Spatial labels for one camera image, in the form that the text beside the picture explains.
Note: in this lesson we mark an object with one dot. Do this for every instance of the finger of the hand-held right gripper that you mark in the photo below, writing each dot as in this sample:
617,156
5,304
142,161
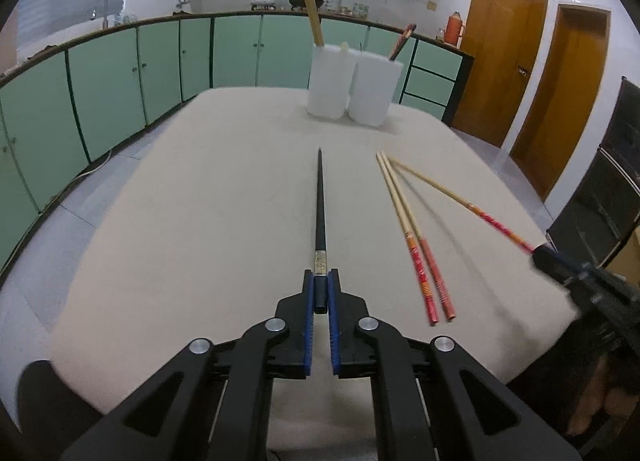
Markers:
550,263

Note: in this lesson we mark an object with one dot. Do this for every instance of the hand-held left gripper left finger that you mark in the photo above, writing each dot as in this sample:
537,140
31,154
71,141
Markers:
309,326

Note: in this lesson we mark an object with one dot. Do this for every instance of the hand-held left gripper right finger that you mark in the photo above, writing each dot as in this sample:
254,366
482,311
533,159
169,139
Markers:
334,326

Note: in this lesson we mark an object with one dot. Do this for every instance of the red-ended bamboo chopstick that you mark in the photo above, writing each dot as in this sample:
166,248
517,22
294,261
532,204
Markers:
436,281
435,186
420,281

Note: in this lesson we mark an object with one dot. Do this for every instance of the black chopstick with gold band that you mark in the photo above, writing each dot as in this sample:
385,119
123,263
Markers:
320,201

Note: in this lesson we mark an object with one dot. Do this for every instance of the white two-compartment utensil holder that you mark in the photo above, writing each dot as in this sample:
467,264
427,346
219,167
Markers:
370,91

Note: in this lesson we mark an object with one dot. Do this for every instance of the dark brown red-patterned chopstick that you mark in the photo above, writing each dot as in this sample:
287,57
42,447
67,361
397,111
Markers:
401,40
405,42

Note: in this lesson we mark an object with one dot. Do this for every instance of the plain bamboo chopstick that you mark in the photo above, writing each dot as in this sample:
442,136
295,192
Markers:
311,21
318,21

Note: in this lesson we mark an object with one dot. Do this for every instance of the person's right hand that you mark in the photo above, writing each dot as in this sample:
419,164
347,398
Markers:
600,401

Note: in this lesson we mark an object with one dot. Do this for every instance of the tall black cabinet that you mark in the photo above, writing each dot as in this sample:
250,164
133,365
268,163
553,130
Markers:
610,181

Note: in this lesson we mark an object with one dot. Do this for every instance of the beige tablecloth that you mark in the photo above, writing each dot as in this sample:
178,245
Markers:
200,221

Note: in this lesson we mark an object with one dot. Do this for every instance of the plain wooden door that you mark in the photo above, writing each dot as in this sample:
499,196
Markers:
565,106

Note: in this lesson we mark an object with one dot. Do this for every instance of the green drawer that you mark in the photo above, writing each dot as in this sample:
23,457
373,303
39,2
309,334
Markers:
430,86
424,107
437,60

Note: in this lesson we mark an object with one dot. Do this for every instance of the orange thermos flask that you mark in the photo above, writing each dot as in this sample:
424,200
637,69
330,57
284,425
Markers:
454,31

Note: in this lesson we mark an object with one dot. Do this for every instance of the green base cabinets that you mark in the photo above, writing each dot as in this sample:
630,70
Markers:
105,76

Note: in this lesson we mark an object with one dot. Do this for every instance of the black wok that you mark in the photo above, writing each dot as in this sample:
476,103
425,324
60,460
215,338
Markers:
296,2

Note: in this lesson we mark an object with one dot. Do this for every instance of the metal kitchen faucet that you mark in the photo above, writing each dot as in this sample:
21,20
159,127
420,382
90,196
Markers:
105,11

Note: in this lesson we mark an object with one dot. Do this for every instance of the small wall tap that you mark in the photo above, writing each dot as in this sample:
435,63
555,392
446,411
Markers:
182,3

